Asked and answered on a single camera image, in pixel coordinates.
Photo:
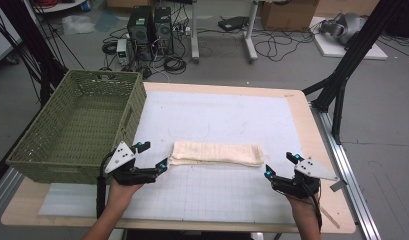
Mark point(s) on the clear plastic bag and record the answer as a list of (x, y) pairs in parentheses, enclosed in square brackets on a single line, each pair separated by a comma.
[(78, 24)]

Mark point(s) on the small grey power supply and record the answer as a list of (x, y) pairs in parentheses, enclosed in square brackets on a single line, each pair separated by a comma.
[(122, 50)]

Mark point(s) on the black metal stand frame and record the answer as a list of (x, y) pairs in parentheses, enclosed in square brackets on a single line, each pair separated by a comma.
[(28, 43), (352, 56)]

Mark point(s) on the aluminium rail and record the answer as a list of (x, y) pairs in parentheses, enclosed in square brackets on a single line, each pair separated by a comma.
[(3, 190), (348, 173)]

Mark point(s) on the person's left hand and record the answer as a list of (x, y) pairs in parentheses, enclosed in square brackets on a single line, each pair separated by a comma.
[(123, 196)]

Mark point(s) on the white floor board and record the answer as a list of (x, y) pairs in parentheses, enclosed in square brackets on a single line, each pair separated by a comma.
[(348, 46)]

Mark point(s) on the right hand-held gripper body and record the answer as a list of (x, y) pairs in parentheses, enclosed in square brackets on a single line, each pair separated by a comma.
[(308, 170)]

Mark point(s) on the flat black device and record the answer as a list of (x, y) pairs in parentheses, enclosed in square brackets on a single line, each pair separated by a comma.
[(233, 23)]

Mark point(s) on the grey helmet-like device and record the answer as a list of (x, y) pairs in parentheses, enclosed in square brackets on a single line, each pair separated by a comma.
[(343, 26)]

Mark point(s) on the black computer tower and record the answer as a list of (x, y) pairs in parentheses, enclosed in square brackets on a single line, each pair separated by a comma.
[(164, 28), (140, 28)]

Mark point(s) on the white desk leg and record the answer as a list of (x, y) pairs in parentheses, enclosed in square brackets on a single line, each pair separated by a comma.
[(250, 31), (194, 31)]

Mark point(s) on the pale tape strip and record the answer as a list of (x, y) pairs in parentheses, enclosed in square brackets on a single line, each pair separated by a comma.
[(330, 217)]

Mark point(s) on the white grid mat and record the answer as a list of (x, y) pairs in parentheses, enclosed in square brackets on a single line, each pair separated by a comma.
[(218, 133)]

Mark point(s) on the green woven plastic basket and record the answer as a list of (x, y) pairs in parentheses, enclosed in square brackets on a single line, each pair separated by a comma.
[(78, 126)]

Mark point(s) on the brown cardboard box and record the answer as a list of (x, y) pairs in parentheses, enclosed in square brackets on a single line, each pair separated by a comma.
[(288, 14)]

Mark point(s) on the person's right hand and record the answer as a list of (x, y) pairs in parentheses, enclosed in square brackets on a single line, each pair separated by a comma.
[(302, 208)]

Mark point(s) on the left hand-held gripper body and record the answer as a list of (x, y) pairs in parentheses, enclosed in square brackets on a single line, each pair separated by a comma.
[(123, 156)]

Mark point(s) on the small grey tape piece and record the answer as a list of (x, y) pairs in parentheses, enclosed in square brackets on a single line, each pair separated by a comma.
[(338, 185)]

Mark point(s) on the cream towel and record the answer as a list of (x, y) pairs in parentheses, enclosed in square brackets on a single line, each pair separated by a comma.
[(217, 153)]

